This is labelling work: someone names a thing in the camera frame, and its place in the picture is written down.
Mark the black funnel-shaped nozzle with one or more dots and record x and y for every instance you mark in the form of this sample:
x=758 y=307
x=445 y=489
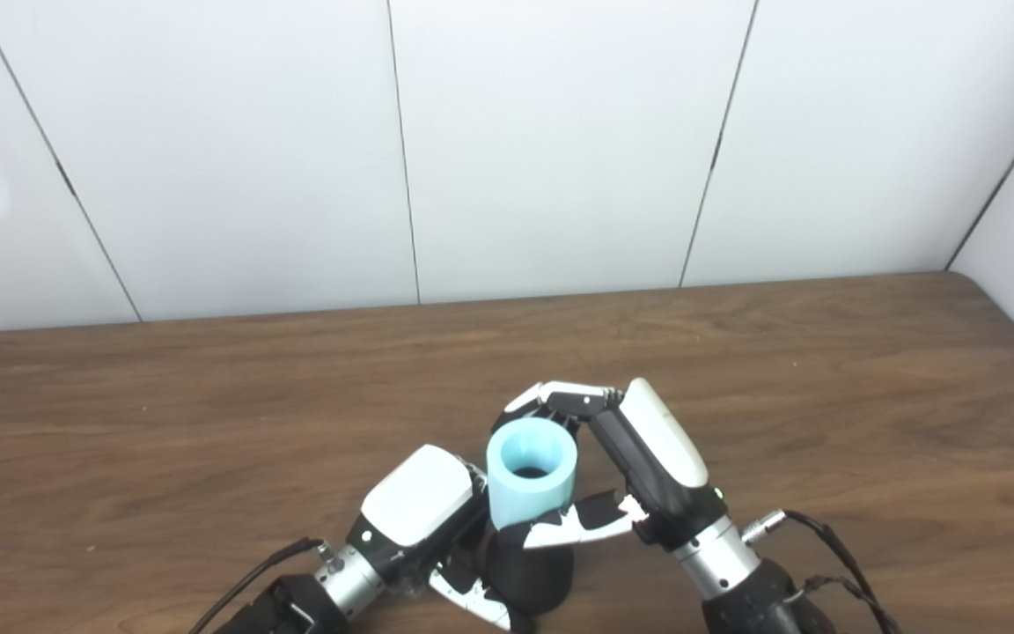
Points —
x=529 y=577

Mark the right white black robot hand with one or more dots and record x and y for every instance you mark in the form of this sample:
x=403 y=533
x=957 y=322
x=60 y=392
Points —
x=661 y=458

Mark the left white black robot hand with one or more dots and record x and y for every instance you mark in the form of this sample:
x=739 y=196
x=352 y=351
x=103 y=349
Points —
x=419 y=497

